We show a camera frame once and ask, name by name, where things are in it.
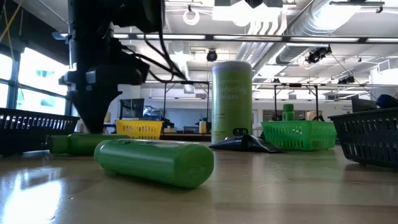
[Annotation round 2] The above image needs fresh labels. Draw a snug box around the navy blue toiletry tube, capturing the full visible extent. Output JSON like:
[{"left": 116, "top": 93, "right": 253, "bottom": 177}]
[{"left": 208, "top": 134, "right": 283, "bottom": 154}]

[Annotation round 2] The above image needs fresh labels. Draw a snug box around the black workstation frame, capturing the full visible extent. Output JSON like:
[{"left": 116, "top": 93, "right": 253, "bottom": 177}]
[
  {"left": 161, "top": 80, "right": 211, "bottom": 124},
  {"left": 272, "top": 82, "right": 320, "bottom": 122}
]

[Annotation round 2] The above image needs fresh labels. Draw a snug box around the yellow plastic basket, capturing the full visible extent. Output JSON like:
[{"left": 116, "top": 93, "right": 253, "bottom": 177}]
[{"left": 115, "top": 119, "right": 164, "bottom": 141}]

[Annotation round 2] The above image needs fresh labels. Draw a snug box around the yellow hanging cable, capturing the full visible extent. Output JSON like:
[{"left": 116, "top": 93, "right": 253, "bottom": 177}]
[{"left": 0, "top": 0, "right": 24, "bottom": 43}]

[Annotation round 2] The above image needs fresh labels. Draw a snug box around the black computer monitor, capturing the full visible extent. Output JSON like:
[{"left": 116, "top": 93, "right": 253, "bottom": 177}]
[
  {"left": 119, "top": 98, "right": 146, "bottom": 119},
  {"left": 350, "top": 95, "right": 377, "bottom": 113}
]

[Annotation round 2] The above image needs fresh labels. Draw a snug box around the silver ceiling air duct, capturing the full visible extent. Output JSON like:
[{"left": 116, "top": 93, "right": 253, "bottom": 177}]
[{"left": 236, "top": 0, "right": 361, "bottom": 74}]

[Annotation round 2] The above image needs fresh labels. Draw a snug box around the black ceiling spotlight cluster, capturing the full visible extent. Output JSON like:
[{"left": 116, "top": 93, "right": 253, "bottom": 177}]
[
  {"left": 305, "top": 45, "right": 333, "bottom": 65},
  {"left": 337, "top": 75, "right": 356, "bottom": 85}
]

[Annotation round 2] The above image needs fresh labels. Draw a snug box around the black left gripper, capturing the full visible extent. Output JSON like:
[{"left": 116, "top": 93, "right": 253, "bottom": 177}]
[{"left": 58, "top": 57, "right": 150, "bottom": 135}]

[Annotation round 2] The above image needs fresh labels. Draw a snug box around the green disinfecting wipes canister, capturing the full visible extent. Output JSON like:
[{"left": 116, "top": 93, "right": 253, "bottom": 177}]
[{"left": 211, "top": 60, "right": 253, "bottom": 144}]

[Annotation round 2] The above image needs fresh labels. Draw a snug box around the white hanging ring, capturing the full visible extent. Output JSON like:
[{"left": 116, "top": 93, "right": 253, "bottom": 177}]
[{"left": 182, "top": 7, "right": 201, "bottom": 27}]

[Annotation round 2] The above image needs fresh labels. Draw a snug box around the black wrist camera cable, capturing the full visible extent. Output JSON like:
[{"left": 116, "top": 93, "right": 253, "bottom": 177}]
[{"left": 121, "top": 30, "right": 188, "bottom": 84}]

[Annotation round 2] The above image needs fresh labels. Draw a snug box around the black plastic basket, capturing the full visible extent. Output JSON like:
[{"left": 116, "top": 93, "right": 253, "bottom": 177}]
[
  {"left": 0, "top": 107, "right": 81, "bottom": 157},
  {"left": 328, "top": 107, "right": 398, "bottom": 170}
]

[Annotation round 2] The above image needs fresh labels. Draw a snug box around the green plastic basket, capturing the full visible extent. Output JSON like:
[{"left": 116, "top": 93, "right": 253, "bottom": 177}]
[{"left": 260, "top": 120, "right": 338, "bottom": 152}]

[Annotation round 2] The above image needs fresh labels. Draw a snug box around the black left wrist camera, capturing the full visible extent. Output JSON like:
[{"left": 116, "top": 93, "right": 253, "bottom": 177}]
[{"left": 112, "top": 0, "right": 166, "bottom": 34}]

